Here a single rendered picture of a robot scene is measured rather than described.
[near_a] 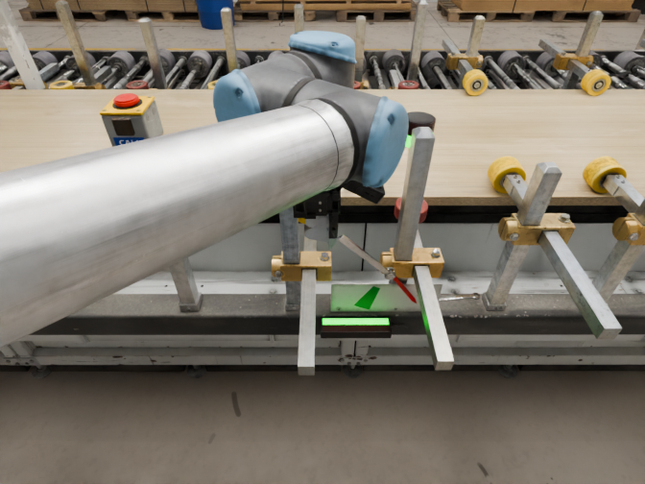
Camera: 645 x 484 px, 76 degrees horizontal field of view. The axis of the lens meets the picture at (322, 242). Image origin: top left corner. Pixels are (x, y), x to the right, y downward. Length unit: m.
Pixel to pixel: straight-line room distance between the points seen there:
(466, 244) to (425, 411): 0.74
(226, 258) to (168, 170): 0.98
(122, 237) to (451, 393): 1.62
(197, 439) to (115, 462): 0.27
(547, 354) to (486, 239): 0.69
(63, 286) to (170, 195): 0.08
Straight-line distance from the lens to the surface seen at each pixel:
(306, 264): 0.92
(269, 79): 0.50
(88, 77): 2.10
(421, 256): 0.95
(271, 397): 1.71
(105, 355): 1.80
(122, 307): 1.16
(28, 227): 0.24
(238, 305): 1.07
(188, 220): 0.27
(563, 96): 1.86
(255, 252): 1.21
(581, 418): 1.92
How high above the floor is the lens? 1.50
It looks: 41 degrees down
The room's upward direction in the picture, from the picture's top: straight up
